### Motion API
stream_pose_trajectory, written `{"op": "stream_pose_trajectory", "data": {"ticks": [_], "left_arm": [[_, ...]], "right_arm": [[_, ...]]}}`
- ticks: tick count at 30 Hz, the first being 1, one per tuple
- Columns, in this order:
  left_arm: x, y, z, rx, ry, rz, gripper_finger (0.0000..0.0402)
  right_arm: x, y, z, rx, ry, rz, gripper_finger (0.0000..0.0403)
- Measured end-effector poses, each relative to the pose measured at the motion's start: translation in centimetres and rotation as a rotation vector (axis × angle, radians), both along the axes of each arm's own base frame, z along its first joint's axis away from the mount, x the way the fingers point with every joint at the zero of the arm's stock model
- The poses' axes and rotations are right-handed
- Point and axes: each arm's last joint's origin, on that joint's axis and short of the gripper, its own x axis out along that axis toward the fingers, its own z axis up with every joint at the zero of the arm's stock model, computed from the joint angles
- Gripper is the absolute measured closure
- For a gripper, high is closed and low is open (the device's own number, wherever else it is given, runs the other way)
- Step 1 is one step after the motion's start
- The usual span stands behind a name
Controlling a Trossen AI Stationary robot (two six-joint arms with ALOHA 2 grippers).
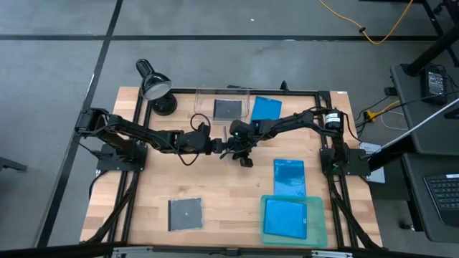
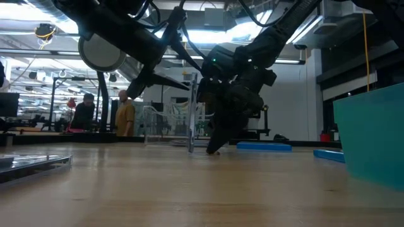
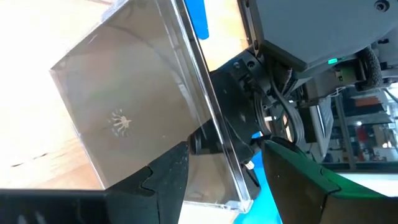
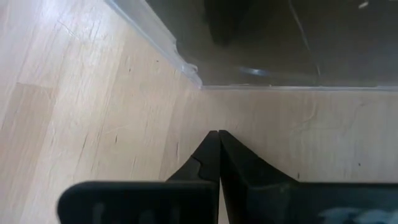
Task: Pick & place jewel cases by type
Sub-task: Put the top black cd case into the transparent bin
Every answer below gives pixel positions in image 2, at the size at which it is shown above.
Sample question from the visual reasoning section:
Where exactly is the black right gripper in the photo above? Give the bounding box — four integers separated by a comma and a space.
197, 45, 278, 156

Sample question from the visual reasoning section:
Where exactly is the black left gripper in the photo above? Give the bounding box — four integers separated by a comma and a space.
126, 62, 191, 100

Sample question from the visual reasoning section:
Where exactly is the clear plastic bin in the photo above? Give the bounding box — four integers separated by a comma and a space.
143, 105, 211, 148

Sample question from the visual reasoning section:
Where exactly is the person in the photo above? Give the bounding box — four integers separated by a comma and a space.
115, 90, 136, 137
69, 93, 96, 133

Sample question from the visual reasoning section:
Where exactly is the black desk lamp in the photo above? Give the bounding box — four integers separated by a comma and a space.
78, 31, 128, 135

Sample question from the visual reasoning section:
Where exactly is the long ceiling light strip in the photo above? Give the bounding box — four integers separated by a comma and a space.
0, 47, 306, 66

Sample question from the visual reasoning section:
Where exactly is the teal plastic bin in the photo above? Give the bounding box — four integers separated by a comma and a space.
333, 82, 404, 192

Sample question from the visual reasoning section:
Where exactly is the black monitor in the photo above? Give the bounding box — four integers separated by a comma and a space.
0, 92, 20, 118

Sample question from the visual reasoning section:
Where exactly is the black tubular rig frame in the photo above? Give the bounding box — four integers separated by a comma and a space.
50, 76, 102, 132

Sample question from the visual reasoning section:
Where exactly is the black aluminium table frame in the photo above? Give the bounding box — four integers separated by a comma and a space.
0, 131, 343, 149

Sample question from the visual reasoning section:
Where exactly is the black ceiling cable reel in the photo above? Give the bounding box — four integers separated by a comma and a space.
33, 23, 58, 42

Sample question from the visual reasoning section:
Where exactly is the yellow hanging cable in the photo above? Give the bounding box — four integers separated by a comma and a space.
362, 12, 371, 93

